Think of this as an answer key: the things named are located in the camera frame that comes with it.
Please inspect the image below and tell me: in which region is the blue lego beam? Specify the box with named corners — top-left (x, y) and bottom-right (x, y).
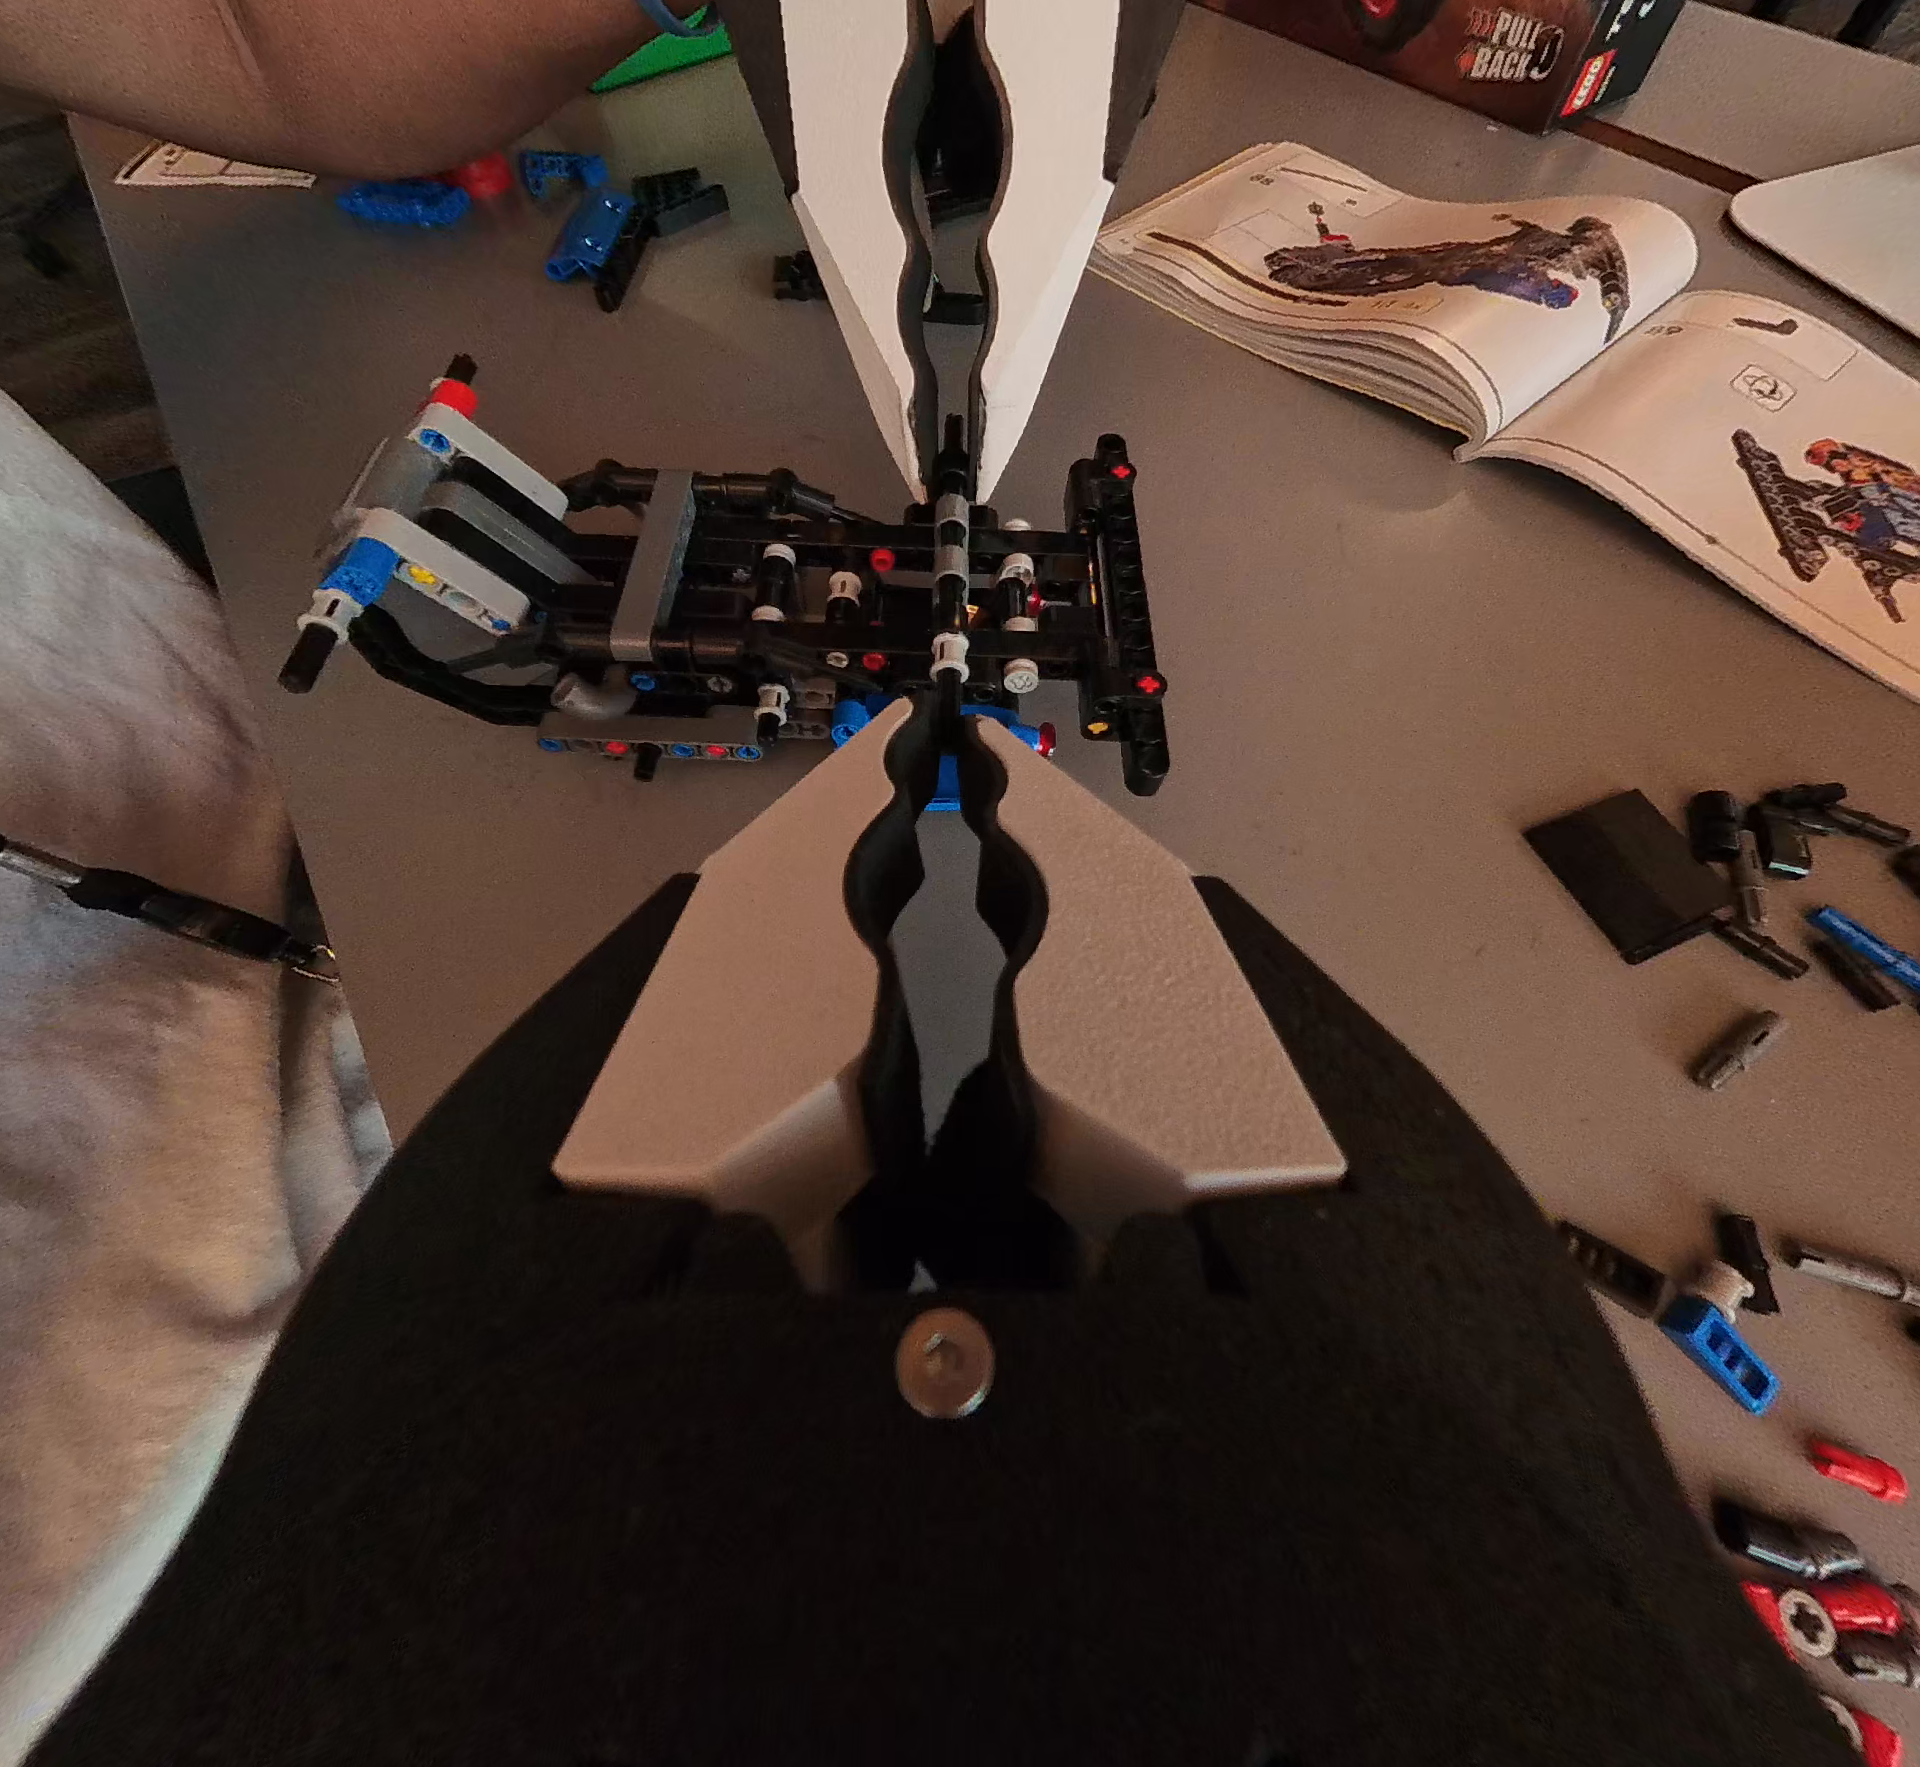
top-left (333, 179), bottom-right (475, 227)

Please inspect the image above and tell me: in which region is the white paper sheet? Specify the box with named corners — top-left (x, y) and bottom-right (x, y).
top-left (113, 139), bottom-right (319, 191)

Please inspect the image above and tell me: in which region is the lego instruction booklet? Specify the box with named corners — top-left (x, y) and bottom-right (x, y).
top-left (1093, 139), bottom-right (1920, 703)

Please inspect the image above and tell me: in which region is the heap of black blue lego pins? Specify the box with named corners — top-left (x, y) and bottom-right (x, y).
top-left (1686, 779), bottom-right (1920, 1019)

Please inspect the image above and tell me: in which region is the white fleece cloth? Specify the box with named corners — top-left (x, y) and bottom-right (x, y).
top-left (0, 393), bottom-right (397, 1738)

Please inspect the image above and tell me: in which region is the black cord with metal tip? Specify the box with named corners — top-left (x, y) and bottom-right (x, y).
top-left (0, 833), bottom-right (340, 973)

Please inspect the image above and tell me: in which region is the partly built black lego vehicle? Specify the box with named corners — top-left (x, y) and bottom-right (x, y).
top-left (276, 353), bottom-right (1177, 809)

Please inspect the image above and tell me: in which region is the black angled lego piece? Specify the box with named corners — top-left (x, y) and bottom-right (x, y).
top-left (597, 169), bottom-right (733, 311)

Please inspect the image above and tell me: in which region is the black square lego panel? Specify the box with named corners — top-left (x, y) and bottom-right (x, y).
top-left (1523, 789), bottom-right (1743, 965)

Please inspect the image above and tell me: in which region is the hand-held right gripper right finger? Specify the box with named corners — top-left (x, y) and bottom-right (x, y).
top-left (961, 713), bottom-right (1353, 1265)

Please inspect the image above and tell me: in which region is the blue lego connector block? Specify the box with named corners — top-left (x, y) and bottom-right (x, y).
top-left (543, 189), bottom-right (640, 283)

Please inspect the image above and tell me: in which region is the grey lego pin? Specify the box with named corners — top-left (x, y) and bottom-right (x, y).
top-left (1695, 1009), bottom-right (1791, 1091)

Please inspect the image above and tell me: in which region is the white rounded board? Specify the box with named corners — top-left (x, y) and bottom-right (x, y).
top-left (1728, 143), bottom-right (1920, 341)

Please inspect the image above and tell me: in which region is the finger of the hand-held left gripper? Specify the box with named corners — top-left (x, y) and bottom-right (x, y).
top-left (964, 0), bottom-right (1134, 505)
top-left (769, 0), bottom-right (944, 505)

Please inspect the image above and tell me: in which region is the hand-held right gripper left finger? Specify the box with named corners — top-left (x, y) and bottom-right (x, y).
top-left (553, 693), bottom-right (937, 1295)

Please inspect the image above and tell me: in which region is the green flat object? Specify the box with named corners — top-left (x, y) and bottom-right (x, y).
top-left (589, 27), bottom-right (738, 95)

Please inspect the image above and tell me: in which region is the pile of red black lego pieces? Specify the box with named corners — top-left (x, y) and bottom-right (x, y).
top-left (1553, 1203), bottom-right (1920, 1767)

